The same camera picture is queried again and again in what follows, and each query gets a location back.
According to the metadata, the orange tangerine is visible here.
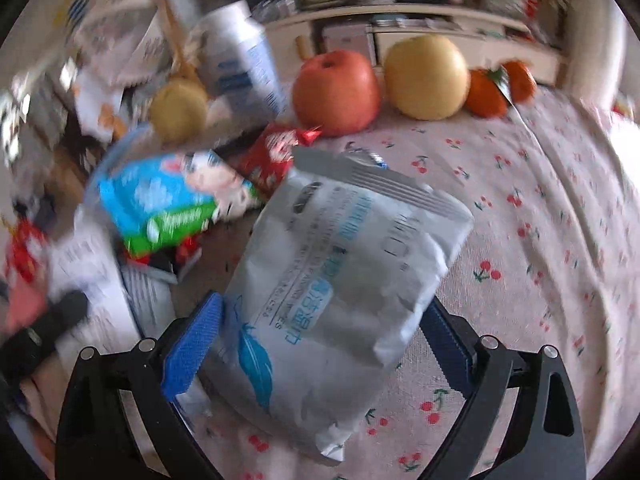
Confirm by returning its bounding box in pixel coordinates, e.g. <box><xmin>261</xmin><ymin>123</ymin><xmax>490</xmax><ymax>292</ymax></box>
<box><xmin>502</xmin><ymin>60</ymin><xmax>537</xmax><ymax>103</ymax></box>
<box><xmin>464</xmin><ymin>68</ymin><xmax>508</xmax><ymax>119</ymax></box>

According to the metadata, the white Magicday drink pouch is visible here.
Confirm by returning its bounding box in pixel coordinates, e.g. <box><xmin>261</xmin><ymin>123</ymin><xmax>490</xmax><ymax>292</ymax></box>
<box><xmin>343</xmin><ymin>142</ymin><xmax>388</xmax><ymax>169</ymax></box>

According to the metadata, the white plastic bottle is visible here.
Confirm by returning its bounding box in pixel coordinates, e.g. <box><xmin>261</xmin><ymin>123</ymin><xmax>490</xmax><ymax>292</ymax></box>
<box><xmin>189</xmin><ymin>0</ymin><xmax>286</xmax><ymax>128</ymax></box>

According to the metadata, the yellow pear left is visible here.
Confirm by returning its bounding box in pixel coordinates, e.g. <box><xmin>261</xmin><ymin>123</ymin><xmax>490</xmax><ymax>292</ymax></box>
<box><xmin>148</xmin><ymin>78</ymin><xmax>208</xmax><ymax>143</ymax></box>

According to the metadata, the blue green snack bag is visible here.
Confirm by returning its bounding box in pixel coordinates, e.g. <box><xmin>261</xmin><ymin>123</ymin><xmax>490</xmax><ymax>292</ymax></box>
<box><xmin>98</xmin><ymin>150</ymin><xmax>262</xmax><ymax>258</ymax></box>

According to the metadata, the cherry print tablecloth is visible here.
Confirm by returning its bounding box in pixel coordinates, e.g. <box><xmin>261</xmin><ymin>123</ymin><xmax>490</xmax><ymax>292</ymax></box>
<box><xmin>198</xmin><ymin>89</ymin><xmax>639</xmax><ymax>479</ymax></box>

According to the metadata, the orange tangerine back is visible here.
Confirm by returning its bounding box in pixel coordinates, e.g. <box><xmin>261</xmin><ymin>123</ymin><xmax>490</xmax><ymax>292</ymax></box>
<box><xmin>502</xmin><ymin>60</ymin><xmax>537</xmax><ymax>103</ymax></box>

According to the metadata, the printed grey wipes pack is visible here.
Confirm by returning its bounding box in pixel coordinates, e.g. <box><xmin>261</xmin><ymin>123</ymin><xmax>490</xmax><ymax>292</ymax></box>
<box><xmin>120</xmin><ymin>266</ymin><xmax>176</xmax><ymax>339</ymax></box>

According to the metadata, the red snack packet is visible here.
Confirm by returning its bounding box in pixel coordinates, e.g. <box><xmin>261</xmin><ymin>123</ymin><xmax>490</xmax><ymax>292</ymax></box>
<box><xmin>238</xmin><ymin>124</ymin><xmax>321</xmax><ymax>195</ymax></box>

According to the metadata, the yellow pear right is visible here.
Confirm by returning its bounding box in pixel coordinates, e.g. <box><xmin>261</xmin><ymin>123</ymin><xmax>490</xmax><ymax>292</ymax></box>
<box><xmin>383</xmin><ymin>35</ymin><xmax>471</xmax><ymax>122</ymax></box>

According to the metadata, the pink trash bucket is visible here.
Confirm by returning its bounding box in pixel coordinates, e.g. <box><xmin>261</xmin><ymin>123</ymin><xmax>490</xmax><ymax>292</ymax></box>
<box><xmin>1</xmin><ymin>275</ymin><xmax>47</xmax><ymax>339</ymax></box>

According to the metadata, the red white wrapper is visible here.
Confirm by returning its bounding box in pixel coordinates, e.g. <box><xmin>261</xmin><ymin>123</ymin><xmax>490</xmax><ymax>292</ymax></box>
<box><xmin>124</xmin><ymin>236</ymin><xmax>203</xmax><ymax>285</ymax></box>

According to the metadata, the yellow pear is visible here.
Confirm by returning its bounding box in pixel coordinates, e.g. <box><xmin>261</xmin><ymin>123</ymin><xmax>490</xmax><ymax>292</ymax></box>
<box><xmin>383</xmin><ymin>35</ymin><xmax>471</xmax><ymax>122</ymax></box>
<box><xmin>148</xmin><ymin>78</ymin><xmax>208</xmax><ymax>143</ymax></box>

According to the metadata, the white wet wipes pack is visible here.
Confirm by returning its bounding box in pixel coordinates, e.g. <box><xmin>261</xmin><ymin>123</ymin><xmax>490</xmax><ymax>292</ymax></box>
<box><xmin>202</xmin><ymin>146</ymin><xmax>473</xmax><ymax>464</ymax></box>

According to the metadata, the orange tangerine front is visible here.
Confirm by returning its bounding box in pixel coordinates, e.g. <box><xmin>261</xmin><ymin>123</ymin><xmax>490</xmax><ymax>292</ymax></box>
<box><xmin>464</xmin><ymin>68</ymin><xmax>508</xmax><ymax>119</ymax></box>

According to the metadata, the red apple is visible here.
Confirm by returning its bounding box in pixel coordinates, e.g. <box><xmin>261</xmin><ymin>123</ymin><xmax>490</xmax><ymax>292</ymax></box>
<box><xmin>291</xmin><ymin>50</ymin><xmax>382</xmax><ymax>136</ymax></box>

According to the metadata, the white TV cabinet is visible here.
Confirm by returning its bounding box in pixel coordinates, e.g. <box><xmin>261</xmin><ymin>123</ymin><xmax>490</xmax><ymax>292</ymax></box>
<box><xmin>265</xmin><ymin>3</ymin><xmax>563</xmax><ymax>86</ymax></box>

